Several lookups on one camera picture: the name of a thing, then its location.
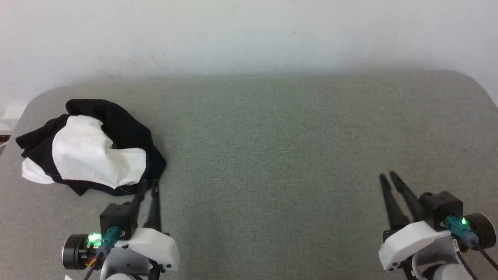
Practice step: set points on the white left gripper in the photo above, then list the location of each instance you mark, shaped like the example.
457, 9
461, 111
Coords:
155, 247

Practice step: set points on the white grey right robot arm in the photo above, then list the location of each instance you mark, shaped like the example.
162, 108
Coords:
482, 230

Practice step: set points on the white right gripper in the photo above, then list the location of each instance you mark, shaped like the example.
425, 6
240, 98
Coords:
412, 239

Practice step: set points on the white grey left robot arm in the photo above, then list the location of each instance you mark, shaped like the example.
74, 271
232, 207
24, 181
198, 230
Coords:
76, 251

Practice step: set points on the black and white shirt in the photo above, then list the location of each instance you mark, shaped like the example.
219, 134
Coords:
89, 151

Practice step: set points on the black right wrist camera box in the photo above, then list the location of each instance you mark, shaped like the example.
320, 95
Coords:
441, 208

